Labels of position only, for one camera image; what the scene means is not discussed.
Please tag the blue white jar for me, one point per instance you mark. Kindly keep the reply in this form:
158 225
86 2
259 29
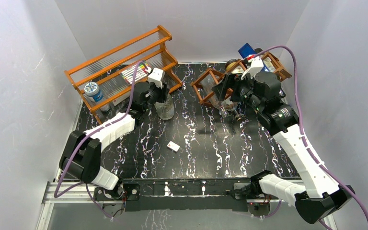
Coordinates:
93 91

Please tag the dark bottle gold cap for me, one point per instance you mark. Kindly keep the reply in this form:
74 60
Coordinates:
232 63

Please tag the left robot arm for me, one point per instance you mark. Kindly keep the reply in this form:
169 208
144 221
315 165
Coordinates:
81 157

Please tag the clear glass bottle white label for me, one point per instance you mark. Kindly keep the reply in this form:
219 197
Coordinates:
165 110

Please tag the small white card box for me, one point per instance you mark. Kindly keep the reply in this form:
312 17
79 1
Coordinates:
173 146

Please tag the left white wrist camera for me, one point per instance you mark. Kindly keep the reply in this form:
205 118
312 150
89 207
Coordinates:
156 76

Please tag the pack of coloured markers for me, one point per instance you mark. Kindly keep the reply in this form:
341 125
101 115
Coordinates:
142 71

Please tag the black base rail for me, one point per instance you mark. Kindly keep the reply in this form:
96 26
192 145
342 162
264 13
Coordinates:
183 194

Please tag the clear bottle black cap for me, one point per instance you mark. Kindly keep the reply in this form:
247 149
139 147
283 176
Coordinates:
232 110

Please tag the brown wooden wine rack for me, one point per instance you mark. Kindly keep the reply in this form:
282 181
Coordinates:
281 72

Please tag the white small box on shelf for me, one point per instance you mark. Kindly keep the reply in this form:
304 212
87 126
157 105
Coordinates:
120 99

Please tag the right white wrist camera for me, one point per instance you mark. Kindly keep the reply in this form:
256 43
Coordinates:
256 65

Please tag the blue square bottle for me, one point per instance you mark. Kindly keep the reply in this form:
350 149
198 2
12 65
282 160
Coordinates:
246 50

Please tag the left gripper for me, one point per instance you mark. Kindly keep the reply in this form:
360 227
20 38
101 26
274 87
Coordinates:
163 92

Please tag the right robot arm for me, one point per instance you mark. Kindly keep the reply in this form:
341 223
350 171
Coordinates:
320 195

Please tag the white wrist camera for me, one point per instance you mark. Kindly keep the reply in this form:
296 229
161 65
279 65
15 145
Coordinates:
156 76
256 65

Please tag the orange wooden shelf rack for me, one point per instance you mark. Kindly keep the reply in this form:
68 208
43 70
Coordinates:
106 68

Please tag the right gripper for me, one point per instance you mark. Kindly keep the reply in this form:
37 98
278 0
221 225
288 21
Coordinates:
226 83

